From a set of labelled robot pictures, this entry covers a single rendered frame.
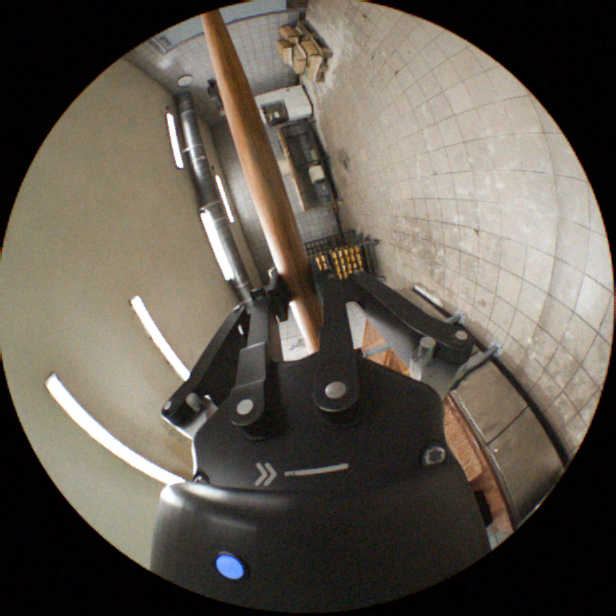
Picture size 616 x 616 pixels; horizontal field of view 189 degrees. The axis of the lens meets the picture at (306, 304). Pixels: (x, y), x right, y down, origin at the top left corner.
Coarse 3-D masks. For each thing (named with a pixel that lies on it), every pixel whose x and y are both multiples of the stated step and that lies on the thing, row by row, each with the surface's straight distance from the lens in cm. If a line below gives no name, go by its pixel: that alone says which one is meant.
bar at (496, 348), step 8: (456, 312) 187; (464, 312) 178; (448, 320) 174; (456, 320) 181; (464, 320) 181; (384, 344) 147; (496, 344) 162; (368, 352) 142; (376, 352) 145; (488, 352) 155; (496, 352) 165; (472, 360) 145; (480, 360) 147; (472, 368) 145
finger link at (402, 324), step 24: (360, 288) 12; (384, 288) 11; (384, 312) 9; (408, 312) 8; (384, 336) 11; (408, 336) 8; (432, 336) 7; (456, 336) 7; (408, 360) 9; (456, 360) 7; (456, 384) 9
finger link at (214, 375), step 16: (240, 320) 13; (224, 336) 11; (240, 336) 13; (208, 352) 11; (224, 352) 11; (208, 368) 10; (224, 368) 11; (192, 384) 9; (208, 384) 10; (224, 384) 11; (176, 400) 9; (224, 400) 11; (176, 416) 9
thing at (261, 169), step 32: (224, 32) 34; (224, 64) 26; (224, 96) 22; (256, 128) 18; (256, 160) 17; (256, 192) 16; (288, 224) 16; (288, 256) 16; (288, 288) 17; (320, 320) 19
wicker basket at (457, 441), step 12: (444, 408) 131; (444, 420) 142; (456, 420) 129; (456, 432) 126; (456, 444) 124; (468, 444) 126; (456, 456) 122; (468, 456) 124; (468, 468) 123; (480, 468) 127; (468, 480) 122
